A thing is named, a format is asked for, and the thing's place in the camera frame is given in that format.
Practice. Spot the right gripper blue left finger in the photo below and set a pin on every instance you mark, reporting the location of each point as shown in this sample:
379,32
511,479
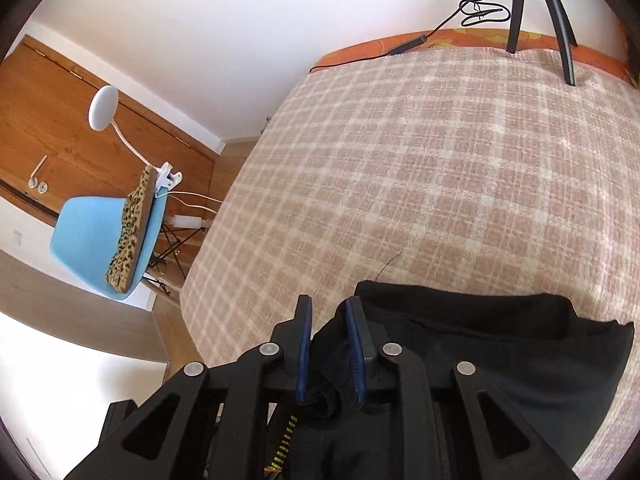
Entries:
303,321

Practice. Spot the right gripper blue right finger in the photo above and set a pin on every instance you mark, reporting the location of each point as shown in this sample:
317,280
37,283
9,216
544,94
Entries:
361,346

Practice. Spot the black yellow striped sport pants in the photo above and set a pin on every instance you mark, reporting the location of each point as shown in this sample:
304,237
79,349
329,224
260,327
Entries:
464,387

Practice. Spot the white power strip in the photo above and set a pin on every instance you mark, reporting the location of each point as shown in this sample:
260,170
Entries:
180,221

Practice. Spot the leopard print cushion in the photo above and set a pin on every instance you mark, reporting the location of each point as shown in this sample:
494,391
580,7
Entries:
135,218

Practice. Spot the beige plaid bed blanket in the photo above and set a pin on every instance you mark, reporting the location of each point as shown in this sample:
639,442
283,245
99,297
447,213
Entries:
462,168

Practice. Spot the light blue chair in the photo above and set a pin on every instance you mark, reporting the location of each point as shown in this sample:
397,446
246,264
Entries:
85,239

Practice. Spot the wooden door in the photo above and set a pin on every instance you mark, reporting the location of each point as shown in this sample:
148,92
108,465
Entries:
45,99

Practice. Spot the silver door handle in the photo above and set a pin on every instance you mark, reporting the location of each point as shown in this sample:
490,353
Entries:
34,182

